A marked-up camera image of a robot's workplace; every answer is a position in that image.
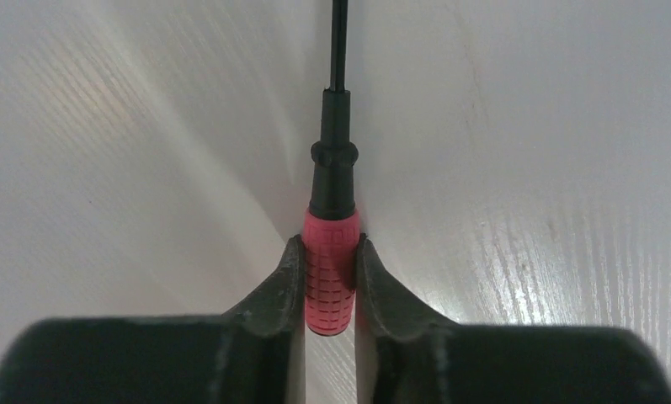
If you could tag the red black screwdriver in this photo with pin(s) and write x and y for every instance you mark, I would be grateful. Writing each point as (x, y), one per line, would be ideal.
(332, 228)

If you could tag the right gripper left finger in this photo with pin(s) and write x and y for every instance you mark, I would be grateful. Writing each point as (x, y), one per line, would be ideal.
(253, 353)

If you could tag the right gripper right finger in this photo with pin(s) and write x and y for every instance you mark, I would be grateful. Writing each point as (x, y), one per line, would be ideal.
(407, 352)

